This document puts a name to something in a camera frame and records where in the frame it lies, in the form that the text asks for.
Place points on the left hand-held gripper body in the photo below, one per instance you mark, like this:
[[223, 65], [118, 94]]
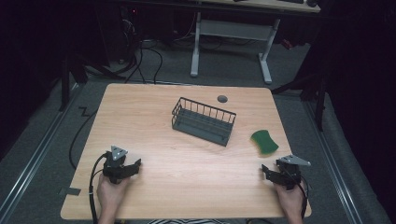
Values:
[[115, 165]]

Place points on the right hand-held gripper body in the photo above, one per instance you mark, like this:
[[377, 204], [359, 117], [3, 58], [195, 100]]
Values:
[[291, 174]]

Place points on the green sponge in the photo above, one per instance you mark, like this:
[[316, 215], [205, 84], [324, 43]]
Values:
[[264, 142]]

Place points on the person's right hand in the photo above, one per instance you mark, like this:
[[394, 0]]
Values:
[[290, 199]]

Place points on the person's left hand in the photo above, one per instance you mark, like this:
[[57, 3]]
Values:
[[109, 192]]

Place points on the grey tape piece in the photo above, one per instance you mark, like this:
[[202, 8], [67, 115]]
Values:
[[71, 191]]

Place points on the striped clothing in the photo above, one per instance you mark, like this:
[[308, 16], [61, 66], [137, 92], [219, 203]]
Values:
[[186, 221]]

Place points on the grey round table grommet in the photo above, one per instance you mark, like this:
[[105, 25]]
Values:
[[222, 99]]

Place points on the black metal stand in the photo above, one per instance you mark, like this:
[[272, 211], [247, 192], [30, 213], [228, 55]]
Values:
[[66, 81], [314, 87]]

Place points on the dark computer tower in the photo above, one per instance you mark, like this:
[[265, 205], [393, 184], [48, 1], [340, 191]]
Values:
[[116, 34]]

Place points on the white-framed wooden desk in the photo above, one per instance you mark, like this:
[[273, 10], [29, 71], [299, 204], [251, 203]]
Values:
[[233, 29]]

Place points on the black computer mouse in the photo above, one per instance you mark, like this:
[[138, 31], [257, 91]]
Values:
[[312, 2]]

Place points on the aluminium floor rail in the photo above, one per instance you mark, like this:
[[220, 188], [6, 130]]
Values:
[[334, 168], [29, 169]]

